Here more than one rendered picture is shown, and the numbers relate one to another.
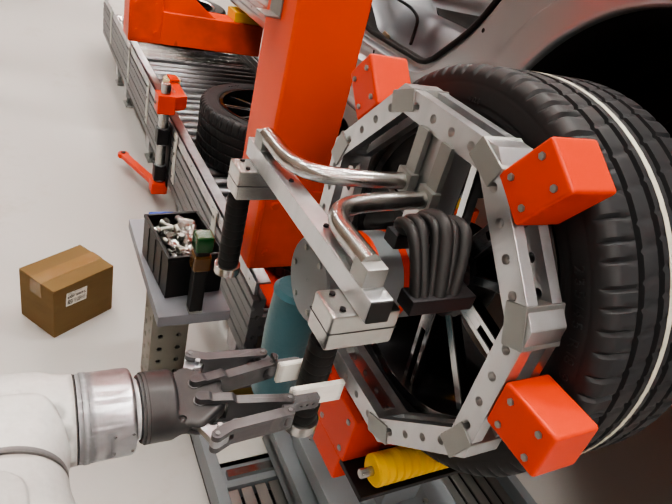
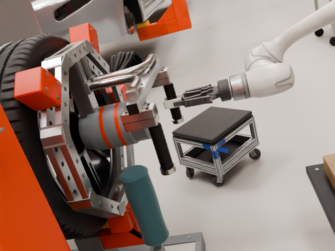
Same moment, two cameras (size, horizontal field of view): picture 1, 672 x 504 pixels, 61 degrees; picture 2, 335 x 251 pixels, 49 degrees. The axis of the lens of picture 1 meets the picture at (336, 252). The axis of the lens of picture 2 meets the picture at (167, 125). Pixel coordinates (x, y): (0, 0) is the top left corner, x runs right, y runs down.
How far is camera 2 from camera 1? 1.63 m
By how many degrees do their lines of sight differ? 111
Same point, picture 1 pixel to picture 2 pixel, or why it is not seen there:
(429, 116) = (74, 56)
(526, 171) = (92, 37)
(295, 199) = (148, 78)
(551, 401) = not seen: hidden behind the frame
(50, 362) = not seen: outside the picture
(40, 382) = (253, 69)
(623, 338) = not seen: hidden behind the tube
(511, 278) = (107, 66)
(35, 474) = (251, 59)
